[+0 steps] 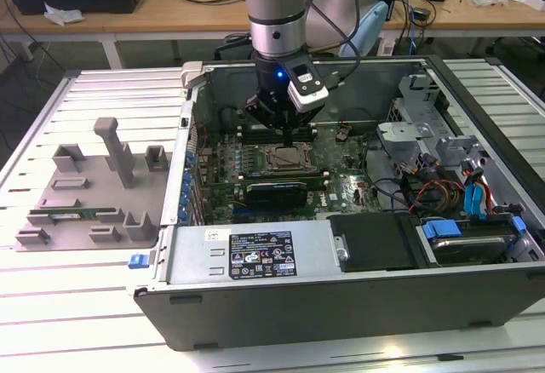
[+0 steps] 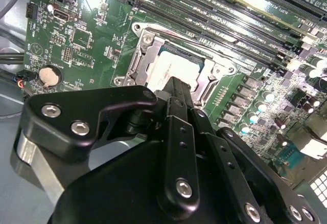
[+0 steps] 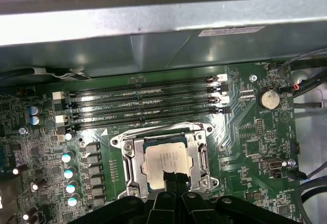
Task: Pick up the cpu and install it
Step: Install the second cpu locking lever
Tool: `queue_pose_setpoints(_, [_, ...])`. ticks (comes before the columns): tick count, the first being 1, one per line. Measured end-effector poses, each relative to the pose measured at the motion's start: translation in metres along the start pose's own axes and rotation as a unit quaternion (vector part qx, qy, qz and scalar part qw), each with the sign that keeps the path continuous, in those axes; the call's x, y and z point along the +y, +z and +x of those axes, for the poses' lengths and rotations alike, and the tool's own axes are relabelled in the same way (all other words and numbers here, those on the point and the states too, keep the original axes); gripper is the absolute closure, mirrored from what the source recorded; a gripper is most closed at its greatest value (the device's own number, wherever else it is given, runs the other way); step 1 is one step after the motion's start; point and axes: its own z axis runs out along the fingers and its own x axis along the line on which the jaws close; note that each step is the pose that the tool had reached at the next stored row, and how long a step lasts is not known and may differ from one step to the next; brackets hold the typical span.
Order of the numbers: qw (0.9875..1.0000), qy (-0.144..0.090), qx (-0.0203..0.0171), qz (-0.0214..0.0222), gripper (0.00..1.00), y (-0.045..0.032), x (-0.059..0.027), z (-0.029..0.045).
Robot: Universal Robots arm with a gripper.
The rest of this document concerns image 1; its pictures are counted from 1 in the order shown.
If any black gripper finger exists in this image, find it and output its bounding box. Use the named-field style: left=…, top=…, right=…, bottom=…
left=244, top=94, right=291, bottom=149
left=289, top=106, right=324, bottom=149

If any metal socket cover frame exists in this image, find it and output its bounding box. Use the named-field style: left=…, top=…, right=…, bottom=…
left=264, top=142, right=315, bottom=169

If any black office chair base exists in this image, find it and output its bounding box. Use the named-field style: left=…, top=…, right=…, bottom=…
left=214, top=19, right=256, bottom=62

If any green motherboard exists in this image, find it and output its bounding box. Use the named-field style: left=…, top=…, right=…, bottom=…
left=186, top=123, right=412, bottom=225

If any black graphics card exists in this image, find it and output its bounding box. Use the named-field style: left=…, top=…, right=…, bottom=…
left=244, top=180, right=308, bottom=209

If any grey plastic case latch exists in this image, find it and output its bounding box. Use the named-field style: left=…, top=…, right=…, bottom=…
left=179, top=60, right=206, bottom=89

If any silver finned chipset heatsink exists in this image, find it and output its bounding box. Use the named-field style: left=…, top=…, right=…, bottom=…
left=345, top=173, right=371, bottom=204

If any silver metal drive cage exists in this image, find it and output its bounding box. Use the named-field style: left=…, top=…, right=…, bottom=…
left=376, top=72, right=452, bottom=178

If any wooden desk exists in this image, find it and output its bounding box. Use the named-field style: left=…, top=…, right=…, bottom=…
left=0, top=0, right=545, bottom=72

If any black plastic drive shroud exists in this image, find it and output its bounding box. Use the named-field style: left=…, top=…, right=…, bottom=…
left=330, top=213, right=427, bottom=273

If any silver power supply unit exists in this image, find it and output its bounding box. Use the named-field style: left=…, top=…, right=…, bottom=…
left=164, top=224, right=337, bottom=285

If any blue plastic disk carrier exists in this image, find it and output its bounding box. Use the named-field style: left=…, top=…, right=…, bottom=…
left=421, top=215, right=525, bottom=263

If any blue plastic case clip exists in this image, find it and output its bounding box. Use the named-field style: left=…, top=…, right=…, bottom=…
left=127, top=252, right=151, bottom=270

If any green RAM stick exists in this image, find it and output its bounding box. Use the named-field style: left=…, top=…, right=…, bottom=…
left=28, top=206, right=118, bottom=221

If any dark grey open PC case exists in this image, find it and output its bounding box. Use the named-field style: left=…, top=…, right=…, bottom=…
left=132, top=54, right=545, bottom=353

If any silver black hard disk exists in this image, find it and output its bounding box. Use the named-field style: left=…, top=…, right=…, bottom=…
left=429, top=236, right=510, bottom=266

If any grey plastic parts rack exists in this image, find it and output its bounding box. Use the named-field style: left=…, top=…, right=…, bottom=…
left=14, top=116, right=174, bottom=254

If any crumpled white plastic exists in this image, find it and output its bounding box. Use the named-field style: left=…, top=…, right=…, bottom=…
left=43, top=1, right=85, bottom=26

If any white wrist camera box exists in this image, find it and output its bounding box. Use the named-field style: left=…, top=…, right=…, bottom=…
left=287, top=62, right=330, bottom=112

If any black camera cable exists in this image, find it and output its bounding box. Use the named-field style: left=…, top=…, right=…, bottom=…
left=328, top=0, right=365, bottom=89

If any red yellow power wire bundle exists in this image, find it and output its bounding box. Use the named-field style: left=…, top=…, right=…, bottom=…
left=406, top=175, right=468, bottom=215

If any silver metal bracket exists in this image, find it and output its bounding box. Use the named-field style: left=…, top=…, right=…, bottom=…
left=433, top=134, right=491, bottom=174

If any blue flat data cable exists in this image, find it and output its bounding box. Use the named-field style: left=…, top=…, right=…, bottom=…
left=462, top=183, right=474, bottom=221
left=472, top=168, right=486, bottom=221

